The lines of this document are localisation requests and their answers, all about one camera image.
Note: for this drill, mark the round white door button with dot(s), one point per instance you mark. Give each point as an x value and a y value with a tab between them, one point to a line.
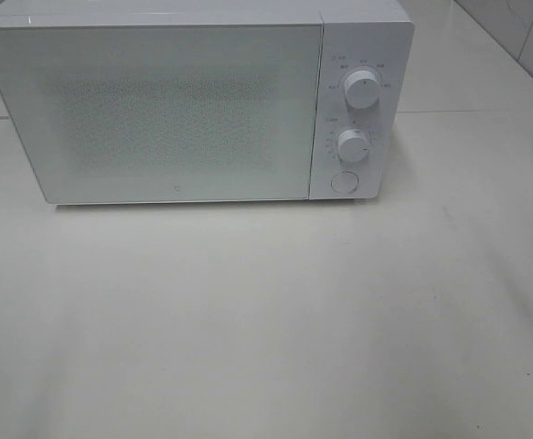
344	182

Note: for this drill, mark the white microwave knob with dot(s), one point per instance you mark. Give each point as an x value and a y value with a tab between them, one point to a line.
361	88
353	146

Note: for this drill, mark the white microwave door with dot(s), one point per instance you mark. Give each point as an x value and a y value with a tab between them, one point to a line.
156	114

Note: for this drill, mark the white microwave oven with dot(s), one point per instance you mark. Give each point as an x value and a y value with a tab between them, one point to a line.
355	34

